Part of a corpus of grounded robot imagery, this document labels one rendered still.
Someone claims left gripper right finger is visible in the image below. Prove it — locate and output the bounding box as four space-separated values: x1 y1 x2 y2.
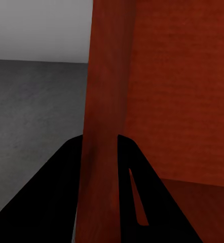
117 135 203 243

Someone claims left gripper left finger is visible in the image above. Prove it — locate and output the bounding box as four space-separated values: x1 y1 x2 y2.
0 135 83 243

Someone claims storage box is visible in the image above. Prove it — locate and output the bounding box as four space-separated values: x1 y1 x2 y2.
74 0 224 243

